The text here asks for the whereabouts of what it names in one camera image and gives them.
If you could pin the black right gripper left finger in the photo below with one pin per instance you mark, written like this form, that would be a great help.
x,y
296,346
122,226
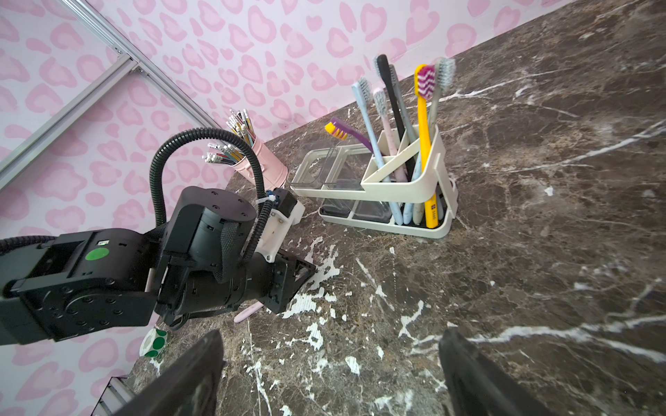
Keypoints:
x,y
188,387

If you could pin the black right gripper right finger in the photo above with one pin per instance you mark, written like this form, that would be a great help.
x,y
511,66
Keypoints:
x,y
477,386

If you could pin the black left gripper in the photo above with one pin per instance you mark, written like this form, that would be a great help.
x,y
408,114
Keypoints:
x,y
218,252

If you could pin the light blue angled toothbrush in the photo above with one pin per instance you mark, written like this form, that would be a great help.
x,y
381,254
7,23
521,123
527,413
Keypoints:
x,y
362,92

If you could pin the yellow toothbrush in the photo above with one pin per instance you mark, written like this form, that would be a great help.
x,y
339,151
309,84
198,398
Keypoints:
x,y
424,78

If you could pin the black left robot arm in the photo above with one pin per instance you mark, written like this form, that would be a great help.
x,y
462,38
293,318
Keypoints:
x,y
59,288

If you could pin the cream toothbrush holder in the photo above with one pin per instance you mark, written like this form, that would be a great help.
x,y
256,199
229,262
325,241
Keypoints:
x,y
396,197

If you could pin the white tape roll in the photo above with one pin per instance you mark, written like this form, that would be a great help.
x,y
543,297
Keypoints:
x,y
153,343

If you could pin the pink metal pencil bucket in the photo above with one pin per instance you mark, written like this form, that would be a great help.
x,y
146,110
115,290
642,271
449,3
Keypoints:
x,y
274,171

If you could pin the bundle of coloured pencils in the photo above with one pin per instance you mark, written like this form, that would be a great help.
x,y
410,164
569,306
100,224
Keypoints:
x,y
225,153

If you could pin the aluminium front rail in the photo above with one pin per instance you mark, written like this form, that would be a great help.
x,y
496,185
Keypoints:
x,y
115,396

